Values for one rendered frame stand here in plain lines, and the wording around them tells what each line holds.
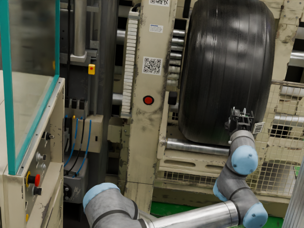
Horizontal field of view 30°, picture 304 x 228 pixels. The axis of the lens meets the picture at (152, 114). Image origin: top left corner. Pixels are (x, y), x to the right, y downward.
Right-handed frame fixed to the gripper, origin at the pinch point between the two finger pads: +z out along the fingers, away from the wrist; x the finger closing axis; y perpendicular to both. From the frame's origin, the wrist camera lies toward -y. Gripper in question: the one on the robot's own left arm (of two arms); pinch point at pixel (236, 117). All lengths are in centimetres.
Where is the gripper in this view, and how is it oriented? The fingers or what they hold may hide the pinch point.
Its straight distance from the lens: 198.8
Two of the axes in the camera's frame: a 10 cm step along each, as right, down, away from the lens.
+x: -9.9, -1.2, 0.2
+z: 0.7, -4.4, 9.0
